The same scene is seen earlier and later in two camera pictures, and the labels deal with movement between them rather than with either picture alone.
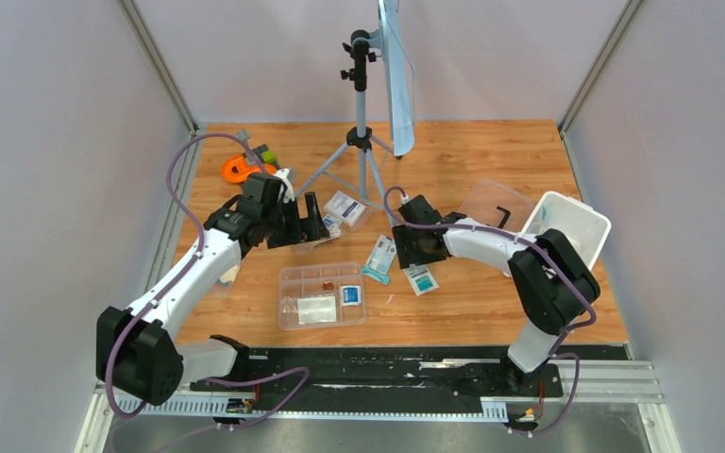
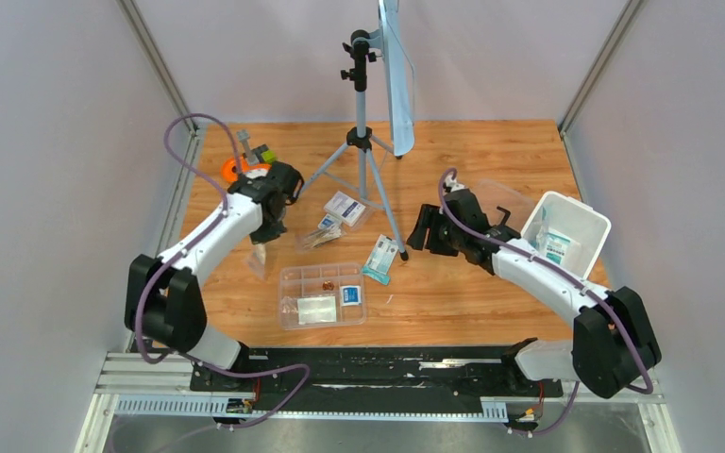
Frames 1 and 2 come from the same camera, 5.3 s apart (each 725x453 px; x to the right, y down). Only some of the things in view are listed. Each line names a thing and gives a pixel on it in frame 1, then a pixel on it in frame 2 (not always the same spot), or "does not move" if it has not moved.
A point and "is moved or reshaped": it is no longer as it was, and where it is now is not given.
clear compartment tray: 320,295 does not move
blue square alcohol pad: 351,295 does not move
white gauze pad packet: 316,310 does not move
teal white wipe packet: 421,278 is moved or reshaped
